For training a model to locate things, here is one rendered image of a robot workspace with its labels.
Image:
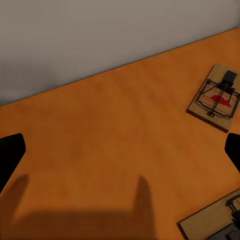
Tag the mousetrap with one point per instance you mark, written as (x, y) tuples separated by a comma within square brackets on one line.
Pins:
[(218, 100), (220, 221)]

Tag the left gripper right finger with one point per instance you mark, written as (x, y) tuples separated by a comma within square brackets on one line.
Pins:
[(232, 148)]

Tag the cabinet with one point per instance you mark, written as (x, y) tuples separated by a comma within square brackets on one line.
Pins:
[(116, 156)]

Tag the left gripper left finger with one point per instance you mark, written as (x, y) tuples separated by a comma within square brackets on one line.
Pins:
[(12, 149)]

